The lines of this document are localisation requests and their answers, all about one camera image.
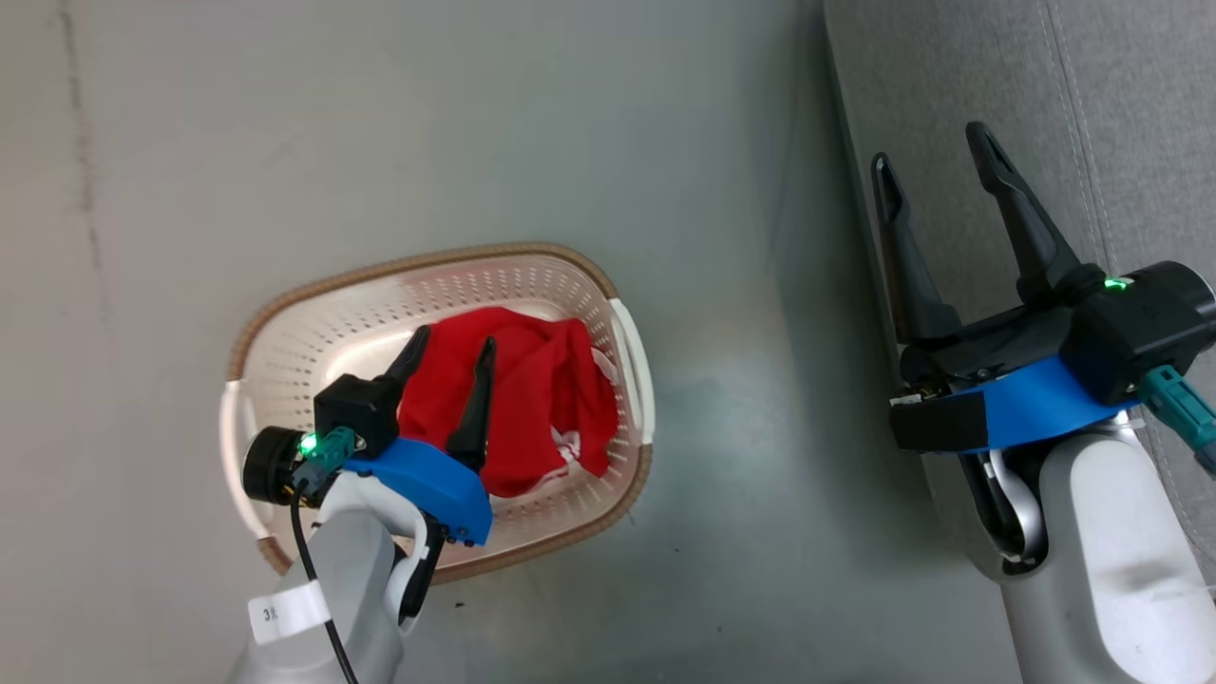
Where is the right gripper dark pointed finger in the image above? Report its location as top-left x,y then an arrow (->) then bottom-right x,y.
871,152 -> 964,347
965,121 -> 1086,305

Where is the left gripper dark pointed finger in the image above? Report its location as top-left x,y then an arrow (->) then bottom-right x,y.
378,325 -> 433,402
444,335 -> 498,473

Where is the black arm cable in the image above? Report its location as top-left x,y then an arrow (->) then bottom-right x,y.
289,480 -> 361,684

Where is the white tape label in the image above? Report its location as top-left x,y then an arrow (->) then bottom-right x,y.
248,580 -> 331,648

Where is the right gripper black blue body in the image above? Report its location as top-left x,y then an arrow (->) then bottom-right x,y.
898,259 -> 1216,451

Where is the grey fabric sofa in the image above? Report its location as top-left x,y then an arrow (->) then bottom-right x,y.
822,0 -> 1216,609

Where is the left gripper black blue body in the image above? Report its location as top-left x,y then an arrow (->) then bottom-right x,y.
240,373 -> 495,549

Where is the white perforated laundry basket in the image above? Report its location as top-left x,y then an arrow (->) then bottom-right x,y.
218,241 -> 657,586

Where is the teal cable connector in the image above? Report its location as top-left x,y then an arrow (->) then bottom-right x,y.
293,427 -> 359,492
1138,365 -> 1216,477

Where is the red cloth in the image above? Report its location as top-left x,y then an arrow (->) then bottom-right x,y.
396,305 -> 621,501

